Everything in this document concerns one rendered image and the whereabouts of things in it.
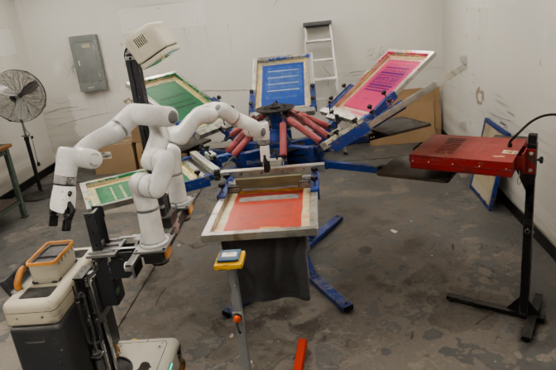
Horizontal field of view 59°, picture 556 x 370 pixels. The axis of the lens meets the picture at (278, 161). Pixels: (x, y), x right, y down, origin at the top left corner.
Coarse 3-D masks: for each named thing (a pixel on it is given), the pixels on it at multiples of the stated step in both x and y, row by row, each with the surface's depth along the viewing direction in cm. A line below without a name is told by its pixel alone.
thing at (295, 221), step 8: (272, 192) 302; (280, 192) 301; (288, 192) 299; (296, 192) 298; (272, 200) 289; (280, 200) 288; (288, 200) 287; (296, 200) 285; (296, 208) 275; (296, 216) 265; (264, 224) 259; (272, 224) 258; (280, 224) 257; (288, 224) 256; (296, 224) 255
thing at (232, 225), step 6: (264, 192) 304; (270, 192) 303; (234, 204) 290; (240, 204) 289; (234, 210) 281; (234, 216) 274; (228, 222) 267; (234, 222) 266; (246, 222) 265; (252, 222) 264; (258, 222) 263; (228, 228) 259; (234, 228) 258; (240, 228) 257; (246, 228) 257; (252, 228) 256; (258, 228) 255
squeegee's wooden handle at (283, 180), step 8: (264, 176) 300; (272, 176) 298; (280, 176) 297; (288, 176) 297; (296, 176) 296; (240, 184) 300; (248, 184) 300; (256, 184) 300; (264, 184) 299; (272, 184) 299; (280, 184) 298; (288, 184) 298; (296, 184) 298
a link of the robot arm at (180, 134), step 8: (192, 112) 250; (200, 112) 250; (208, 112) 251; (216, 112) 255; (184, 120) 249; (192, 120) 248; (200, 120) 250; (208, 120) 253; (168, 128) 250; (176, 128) 247; (184, 128) 246; (192, 128) 248; (176, 136) 245; (184, 136) 245; (184, 144) 248
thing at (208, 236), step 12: (312, 192) 286; (216, 204) 283; (312, 204) 268; (216, 216) 267; (312, 216) 254; (204, 228) 254; (264, 228) 246; (276, 228) 245; (288, 228) 243; (300, 228) 242; (312, 228) 241; (204, 240) 247; (216, 240) 246; (228, 240) 246
